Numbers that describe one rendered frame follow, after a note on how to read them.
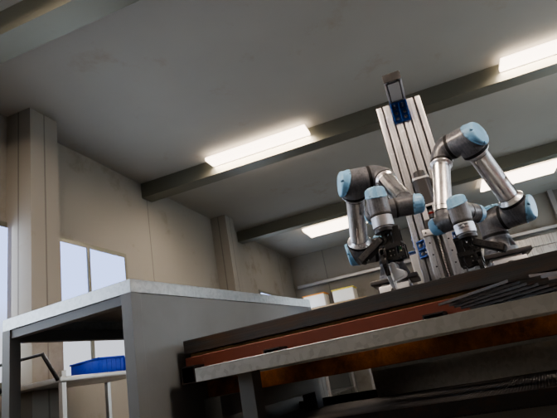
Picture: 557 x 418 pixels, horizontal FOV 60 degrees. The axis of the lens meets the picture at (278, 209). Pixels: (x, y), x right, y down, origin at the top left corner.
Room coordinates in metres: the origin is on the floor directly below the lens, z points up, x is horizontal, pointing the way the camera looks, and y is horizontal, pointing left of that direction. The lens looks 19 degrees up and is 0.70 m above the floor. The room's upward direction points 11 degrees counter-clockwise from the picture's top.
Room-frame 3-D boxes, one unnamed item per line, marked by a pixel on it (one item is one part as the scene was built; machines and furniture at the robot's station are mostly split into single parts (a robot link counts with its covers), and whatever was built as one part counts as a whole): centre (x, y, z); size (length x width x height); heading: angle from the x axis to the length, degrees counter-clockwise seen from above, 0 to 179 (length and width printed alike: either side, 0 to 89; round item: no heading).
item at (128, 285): (2.11, 0.47, 1.03); 1.30 x 0.60 x 0.04; 155
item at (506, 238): (2.22, -0.97, 1.09); 0.15 x 0.15 x 0.10
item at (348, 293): (10.13, -1.04, 2.03); 0.48 x 0.40 x 0.27; 73
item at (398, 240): (1.61, -0.36, 1.05); 0.09 x 0.08 x 0.12; 65
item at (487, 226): (2.21, -0.98, 1.20); 0.13 x 0.12 x 0.14; 43
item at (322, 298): (10.30, -0.44, 2.04); 0.50 x 0.42 x 0.28; 73
